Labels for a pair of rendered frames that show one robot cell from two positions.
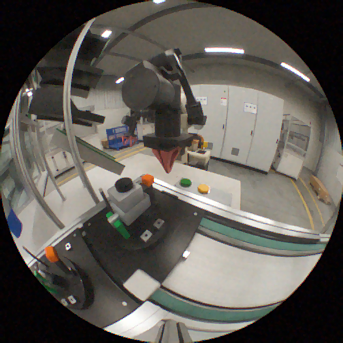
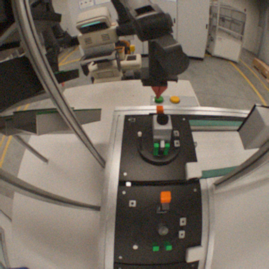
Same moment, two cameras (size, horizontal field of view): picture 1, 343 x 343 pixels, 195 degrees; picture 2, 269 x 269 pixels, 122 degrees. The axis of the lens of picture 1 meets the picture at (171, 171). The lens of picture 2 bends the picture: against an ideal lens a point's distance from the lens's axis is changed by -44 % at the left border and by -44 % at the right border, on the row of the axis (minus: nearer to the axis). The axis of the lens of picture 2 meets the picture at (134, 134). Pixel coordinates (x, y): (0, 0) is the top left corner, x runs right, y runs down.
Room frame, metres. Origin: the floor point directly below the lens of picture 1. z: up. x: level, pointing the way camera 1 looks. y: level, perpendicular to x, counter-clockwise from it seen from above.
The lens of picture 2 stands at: (-0.04, 0.22, 1.33)
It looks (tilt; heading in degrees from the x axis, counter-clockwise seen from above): 56 degrees down; 337
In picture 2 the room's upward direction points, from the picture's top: 9 degrees counter-clockwise
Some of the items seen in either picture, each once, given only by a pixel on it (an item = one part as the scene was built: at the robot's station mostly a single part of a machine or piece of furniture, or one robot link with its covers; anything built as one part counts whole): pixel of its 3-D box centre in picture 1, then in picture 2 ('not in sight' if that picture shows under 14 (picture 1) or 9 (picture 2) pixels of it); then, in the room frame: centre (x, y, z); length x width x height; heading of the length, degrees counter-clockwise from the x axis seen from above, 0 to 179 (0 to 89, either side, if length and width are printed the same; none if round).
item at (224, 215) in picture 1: (248, 230); (214, 118); (0.10, -0.24, 0.91); 0.89 x 0.06 x 0.11; 57
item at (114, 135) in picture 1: (122, 136); not in sight; (4.53, 2.35, 0.49); 1.26 x 0.87 x 0.98; 149
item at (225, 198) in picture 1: (201, 195); (173, 105); (0.25, -0.11, 0.93); 0.21 x 0.07 x 0.06; 57
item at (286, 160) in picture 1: (282, 139); (210, 22); (2.79, -4.65, 1.13); 2.66 x 1.46 x 2.25; 147
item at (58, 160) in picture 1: (60, 139); not in sight; (2.45, 4.11, 1.13); 3.06 x 1.36 x 2.25; 147
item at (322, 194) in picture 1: (318, 188); (266, 71); (0.36, -5.85, 0.20); 1.20 x 0.80 x 0.41; 147
